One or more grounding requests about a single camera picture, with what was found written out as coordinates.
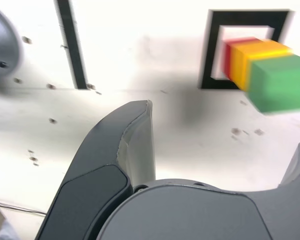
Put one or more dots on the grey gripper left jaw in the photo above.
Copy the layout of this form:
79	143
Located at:
97	155

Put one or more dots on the yellow cube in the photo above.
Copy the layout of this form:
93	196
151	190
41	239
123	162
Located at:
240	67

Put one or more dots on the green cube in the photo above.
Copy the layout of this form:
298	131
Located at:
280	85

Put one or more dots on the black tape square outline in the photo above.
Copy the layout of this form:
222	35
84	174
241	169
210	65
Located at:
250	17

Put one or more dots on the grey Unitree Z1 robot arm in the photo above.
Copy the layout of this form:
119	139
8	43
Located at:
2	50

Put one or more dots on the red cube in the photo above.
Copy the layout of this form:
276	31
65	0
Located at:
227	60

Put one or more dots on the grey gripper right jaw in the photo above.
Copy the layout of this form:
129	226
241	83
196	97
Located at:
190	215

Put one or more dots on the black tape strip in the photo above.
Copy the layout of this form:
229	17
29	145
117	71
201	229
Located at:
72	50

